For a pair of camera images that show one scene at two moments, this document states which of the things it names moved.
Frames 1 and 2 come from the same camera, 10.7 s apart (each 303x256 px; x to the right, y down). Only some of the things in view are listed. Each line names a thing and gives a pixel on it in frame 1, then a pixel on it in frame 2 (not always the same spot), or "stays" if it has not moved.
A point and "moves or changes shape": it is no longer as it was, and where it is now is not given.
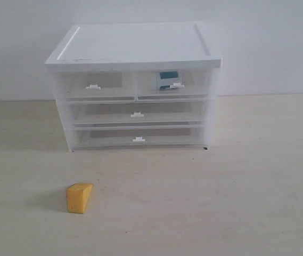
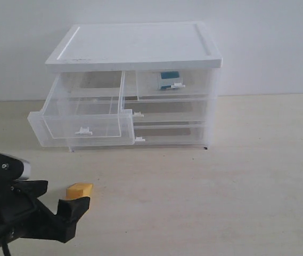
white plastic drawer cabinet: (136, 86) stays
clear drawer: (173, 86) stays
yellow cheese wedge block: (78, 197) stays
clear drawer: (100, 86) moves or changes shape
